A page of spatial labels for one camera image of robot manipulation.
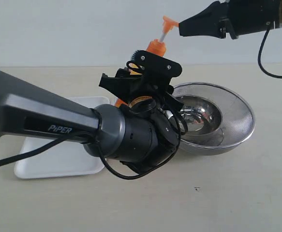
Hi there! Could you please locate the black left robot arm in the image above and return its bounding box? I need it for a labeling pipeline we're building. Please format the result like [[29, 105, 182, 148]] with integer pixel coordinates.
[[0, 69, 184, 179]]

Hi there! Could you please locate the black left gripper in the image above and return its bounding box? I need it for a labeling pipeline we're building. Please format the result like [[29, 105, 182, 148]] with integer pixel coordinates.
[[99, 68, 183, 174]]

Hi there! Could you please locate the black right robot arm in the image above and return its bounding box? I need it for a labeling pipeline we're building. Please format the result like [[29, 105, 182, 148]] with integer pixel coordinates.
[[179, 0, 282, 40]]

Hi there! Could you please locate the white rectangular plastic tray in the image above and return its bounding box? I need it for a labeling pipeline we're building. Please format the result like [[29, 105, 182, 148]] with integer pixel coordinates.
[[14, 96, 110, 179]]

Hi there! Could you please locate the orange dish soap pump bottle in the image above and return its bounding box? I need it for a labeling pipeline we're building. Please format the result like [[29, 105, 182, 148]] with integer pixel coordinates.
[[115, 16, 179, 108]]

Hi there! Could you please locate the small stainless steel bowl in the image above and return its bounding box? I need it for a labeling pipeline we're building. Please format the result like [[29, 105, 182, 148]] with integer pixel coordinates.
[[177, 95, 223, 144]]

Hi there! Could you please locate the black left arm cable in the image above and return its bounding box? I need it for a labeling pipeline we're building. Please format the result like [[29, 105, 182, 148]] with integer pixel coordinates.
[[0, 108, 187, 180]]

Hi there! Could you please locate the steel mesh colander basket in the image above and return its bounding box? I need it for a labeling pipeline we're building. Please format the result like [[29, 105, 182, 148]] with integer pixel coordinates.
[[173, 82, 255, 156]]

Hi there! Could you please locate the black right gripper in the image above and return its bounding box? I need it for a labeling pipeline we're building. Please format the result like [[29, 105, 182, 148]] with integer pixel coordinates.
[[179, 0, 237, 40]]

